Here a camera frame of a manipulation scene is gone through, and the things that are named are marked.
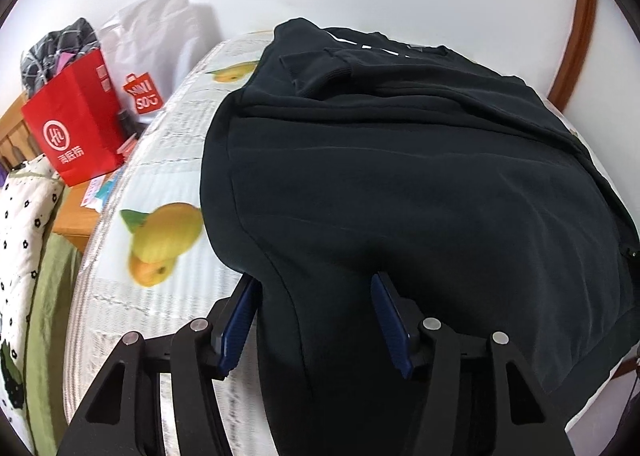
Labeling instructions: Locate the black garment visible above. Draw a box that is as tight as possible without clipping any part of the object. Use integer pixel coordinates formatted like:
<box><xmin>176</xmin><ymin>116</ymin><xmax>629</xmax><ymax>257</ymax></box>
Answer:
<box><xmin>200</xmin><ymin>19</ymin><xmax>639</xmax><ymax>455</ymax></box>

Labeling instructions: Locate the green bed sheet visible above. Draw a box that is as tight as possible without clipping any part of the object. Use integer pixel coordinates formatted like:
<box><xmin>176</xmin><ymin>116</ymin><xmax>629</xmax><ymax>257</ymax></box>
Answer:
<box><xmin>25</xmin><ymin>233</ymin><xmax>82</xmax><ymax>455</ymax></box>

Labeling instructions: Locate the fruit print lace tablecloth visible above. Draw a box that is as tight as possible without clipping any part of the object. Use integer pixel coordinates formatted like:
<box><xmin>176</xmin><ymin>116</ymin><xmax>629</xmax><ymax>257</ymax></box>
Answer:
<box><xmin>62</xmin><ymin>28</ymin><xmax>624</xmax><ymax>456</ymax></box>

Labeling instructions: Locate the wooden bedside table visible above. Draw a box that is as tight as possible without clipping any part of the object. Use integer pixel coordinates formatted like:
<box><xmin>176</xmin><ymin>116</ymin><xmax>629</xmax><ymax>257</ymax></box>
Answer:
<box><xmin>52</xmin><ymin>181</ymin><xmax>100</xmax><ymax>254</ymax></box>

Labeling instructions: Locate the white floral quilt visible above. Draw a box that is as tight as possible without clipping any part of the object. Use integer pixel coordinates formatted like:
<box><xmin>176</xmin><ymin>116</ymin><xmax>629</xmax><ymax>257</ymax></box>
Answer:
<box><xmin>0</xmin><ymin>155</ymin><xmax>64</xmax><ymax>450</ymax></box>

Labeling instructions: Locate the wooden headboard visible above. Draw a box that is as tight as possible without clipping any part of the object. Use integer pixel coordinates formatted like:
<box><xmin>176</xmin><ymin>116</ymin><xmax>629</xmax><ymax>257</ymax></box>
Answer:
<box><xmin>0</xmin><ymin>94</ymin><xmax>40</xmax><ymax>171</ymax></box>

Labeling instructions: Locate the red paper shopping bag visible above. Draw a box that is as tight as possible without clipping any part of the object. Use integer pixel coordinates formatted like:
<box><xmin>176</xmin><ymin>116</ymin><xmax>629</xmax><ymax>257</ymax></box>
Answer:
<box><xmin>22</xmin><ymin>49</ymin><xmax>125</xmax><ymax>187</ymax></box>

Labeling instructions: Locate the grey plaid cloth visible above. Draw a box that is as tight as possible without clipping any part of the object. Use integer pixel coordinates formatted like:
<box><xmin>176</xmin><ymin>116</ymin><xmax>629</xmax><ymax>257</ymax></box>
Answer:
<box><xmin>21</xmin><ymin>18</ymin><xmax>100</xmax><ymax>99</ymax></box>

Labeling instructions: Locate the white Miniso plastic bag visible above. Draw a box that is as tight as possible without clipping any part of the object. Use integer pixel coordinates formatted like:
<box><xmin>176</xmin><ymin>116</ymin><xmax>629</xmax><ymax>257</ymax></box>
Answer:
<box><xmin>96</xmin><ymin>0</ymin><xmax>220</xmax><ymax>126</ymax></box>

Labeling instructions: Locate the brown wooden door frame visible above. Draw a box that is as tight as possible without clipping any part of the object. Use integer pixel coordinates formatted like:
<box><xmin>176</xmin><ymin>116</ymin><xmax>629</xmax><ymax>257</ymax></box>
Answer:
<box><xmin>548</xmin><ymin>0</ymin><xmax>599</xmax><ymax>113</ymax></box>

